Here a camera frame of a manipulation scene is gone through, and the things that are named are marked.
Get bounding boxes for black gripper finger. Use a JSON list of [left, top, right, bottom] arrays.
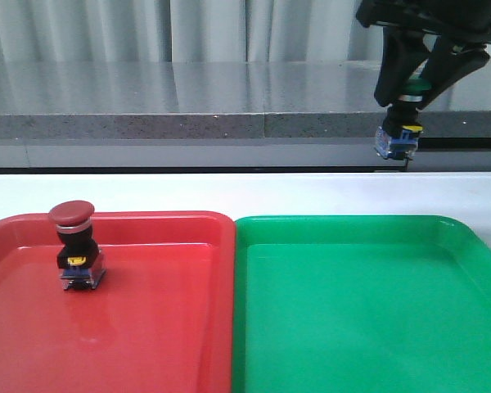
[[374, 27, 430, 107], [418, 36, 490, 110]]

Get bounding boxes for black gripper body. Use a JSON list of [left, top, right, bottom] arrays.
[[356, 0, 491, 44]]

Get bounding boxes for green mushroom push button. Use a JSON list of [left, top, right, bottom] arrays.
[[375, 78, 431, 165]]

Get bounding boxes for red mushroom push button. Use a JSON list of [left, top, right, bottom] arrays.
[[48, 200, 106, 291]]

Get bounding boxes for green plastic tray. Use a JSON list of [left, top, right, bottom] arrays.
[[232, 215, 491, 392]]

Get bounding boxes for grey stone counter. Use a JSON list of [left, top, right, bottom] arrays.
[[0, 61, 491, 174]]

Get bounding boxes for red plastic tray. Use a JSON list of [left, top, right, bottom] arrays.
[[0, 212, 235, 392]]

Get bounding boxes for white pleated curtain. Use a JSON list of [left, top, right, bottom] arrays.
[[0, 1, 382, 62]]

